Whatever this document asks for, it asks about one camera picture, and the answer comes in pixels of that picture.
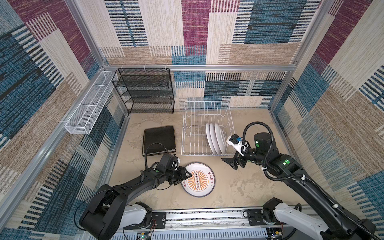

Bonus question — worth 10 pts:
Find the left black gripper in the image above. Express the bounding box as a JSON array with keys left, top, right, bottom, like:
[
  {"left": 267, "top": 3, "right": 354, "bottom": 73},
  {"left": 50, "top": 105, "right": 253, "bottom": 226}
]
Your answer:
[{"left": 164, "top": 166, "right": 192, "bottom": 185}]

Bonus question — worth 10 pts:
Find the white round plate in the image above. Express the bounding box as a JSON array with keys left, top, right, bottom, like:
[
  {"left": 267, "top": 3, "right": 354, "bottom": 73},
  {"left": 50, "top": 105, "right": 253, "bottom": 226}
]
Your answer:
[
  {"left": 210, "top": 123, "right": 222, "bottom": 155},
  {"left": 215, "top": 124, "right": 227, "bottom": 154},
  {"left": 206, "top": 123, "right": 217, "bottom": 154},
  {"left": 182, "top": 162, "right": 216, "bottom": 198}
]

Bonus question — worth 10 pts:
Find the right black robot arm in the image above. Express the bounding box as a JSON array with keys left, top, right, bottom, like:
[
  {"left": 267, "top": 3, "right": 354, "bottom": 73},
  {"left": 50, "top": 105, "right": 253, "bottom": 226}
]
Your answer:
[{"left": 223, "top": 132, "right": 378, "bottom": 240}]

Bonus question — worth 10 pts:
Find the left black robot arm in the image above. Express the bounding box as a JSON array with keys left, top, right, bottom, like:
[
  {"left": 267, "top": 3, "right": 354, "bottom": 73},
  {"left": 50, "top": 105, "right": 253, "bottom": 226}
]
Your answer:
[{"left": 78, "top": 153, "right": 192, "bottom": 240}]

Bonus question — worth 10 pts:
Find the black mesh shelf unit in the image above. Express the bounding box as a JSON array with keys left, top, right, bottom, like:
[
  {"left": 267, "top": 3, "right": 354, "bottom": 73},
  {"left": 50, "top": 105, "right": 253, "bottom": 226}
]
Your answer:
[{"left": 112, "top": 68, "right": 175, "bottom": 114}]

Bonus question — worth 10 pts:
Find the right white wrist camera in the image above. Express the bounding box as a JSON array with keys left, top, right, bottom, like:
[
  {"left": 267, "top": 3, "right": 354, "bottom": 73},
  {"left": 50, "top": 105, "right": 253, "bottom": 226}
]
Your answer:
[{"left": 226, "top": 134, "right": 250, "bottom": 156}]

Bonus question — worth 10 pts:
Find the white wire dish rack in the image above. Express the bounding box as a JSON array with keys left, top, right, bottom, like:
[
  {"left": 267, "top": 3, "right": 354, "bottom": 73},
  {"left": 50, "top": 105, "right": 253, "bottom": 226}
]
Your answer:
[{"left": 181, "top": 101, "right": 235, "bottom": 157}]

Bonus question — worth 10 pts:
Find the aluminium front rail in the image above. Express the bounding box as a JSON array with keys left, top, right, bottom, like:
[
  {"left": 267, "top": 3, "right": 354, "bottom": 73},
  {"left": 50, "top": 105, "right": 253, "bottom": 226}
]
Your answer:
[{"left": 74, "top": 204, "right": 331, "bottom": 240}]

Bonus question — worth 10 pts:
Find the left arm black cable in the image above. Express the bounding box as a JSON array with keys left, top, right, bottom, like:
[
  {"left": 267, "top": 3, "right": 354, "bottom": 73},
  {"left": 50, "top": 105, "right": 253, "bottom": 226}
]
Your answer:
[{"left": 73, "top": 142, "right": 181, "bottom": 224}]

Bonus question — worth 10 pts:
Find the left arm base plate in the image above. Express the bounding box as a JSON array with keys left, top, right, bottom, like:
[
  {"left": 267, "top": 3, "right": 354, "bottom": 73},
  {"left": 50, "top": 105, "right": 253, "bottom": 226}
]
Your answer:
[{"left": 124, "top": 212, "right": 167, "bottom": 230}]

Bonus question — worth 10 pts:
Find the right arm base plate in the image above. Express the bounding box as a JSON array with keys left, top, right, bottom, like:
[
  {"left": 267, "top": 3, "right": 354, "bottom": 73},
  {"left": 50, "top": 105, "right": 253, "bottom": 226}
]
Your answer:
[{"left": 245, "top": 209, "right": 270, "bottom": 226}]

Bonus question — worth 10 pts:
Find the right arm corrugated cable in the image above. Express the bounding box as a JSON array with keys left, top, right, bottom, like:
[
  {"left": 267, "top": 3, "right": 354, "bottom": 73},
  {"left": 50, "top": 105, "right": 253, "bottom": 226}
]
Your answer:
[{"left": 241, "top": 121, "right": 383, "bottom": 240}]

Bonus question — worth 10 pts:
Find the white wire wall basket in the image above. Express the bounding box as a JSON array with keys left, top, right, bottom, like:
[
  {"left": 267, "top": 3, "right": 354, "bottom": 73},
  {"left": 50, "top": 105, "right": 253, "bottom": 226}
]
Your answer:
[{"left": 65, "top": 72, "right": 115, "bottom": 135}]

